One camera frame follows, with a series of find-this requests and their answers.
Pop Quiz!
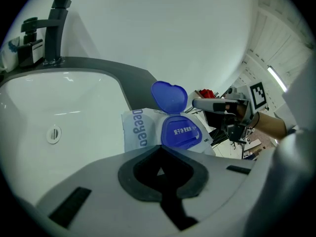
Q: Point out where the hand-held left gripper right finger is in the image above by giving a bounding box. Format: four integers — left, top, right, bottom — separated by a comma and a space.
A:
161, 144, 257, 237

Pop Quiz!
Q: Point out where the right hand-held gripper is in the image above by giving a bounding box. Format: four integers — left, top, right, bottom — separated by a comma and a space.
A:
192, 81, 269, 144

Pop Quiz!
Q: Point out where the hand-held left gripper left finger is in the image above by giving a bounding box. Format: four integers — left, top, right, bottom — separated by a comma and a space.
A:
36, 144, 188, 237

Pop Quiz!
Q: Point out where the white wet wipes pack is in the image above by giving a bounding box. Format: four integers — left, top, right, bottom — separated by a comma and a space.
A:
120, 80, 217, 157

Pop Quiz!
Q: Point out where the person's right forearm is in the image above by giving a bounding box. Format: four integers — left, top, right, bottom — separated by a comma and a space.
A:
251, 111, 288, 141

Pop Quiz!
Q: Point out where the red bag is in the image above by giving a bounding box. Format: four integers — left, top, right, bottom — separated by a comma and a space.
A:
198, 88, 214, 99

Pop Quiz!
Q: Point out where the round sink drain cover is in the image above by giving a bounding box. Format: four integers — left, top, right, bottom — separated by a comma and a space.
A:
46, 124, 62, 145

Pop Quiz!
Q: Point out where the ceiling tube light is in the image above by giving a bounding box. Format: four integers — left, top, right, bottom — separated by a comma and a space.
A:
267, 65, 288, 93

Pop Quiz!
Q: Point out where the white sink basin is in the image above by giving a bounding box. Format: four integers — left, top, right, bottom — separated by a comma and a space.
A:
0, 68, 133, 204

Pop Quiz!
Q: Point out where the black dispenser bottle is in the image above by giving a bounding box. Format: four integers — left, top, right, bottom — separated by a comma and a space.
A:
16, 31, 44, 68

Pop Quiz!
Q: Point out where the white mug blue print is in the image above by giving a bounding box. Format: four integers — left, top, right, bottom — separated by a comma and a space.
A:
0, 36, 21, 73

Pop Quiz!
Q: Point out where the black faucet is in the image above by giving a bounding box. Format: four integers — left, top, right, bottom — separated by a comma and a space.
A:
21, 0, 72, 66

